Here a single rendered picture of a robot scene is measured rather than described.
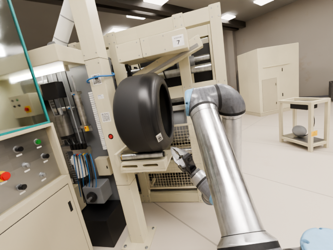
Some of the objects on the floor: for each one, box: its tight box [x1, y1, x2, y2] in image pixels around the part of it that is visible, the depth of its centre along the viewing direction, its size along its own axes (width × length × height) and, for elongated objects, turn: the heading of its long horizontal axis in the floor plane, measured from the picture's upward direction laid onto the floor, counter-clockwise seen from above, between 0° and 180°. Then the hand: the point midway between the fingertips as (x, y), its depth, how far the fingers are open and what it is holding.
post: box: [68, 0, 148, 244], centre depth 138 cm, size 13×13×250 cm
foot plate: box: [121, 226, 157, 250], centre depth 165 cm, size 27×27×2 cm
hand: (172, 148), depth 101 cm, fingers closed
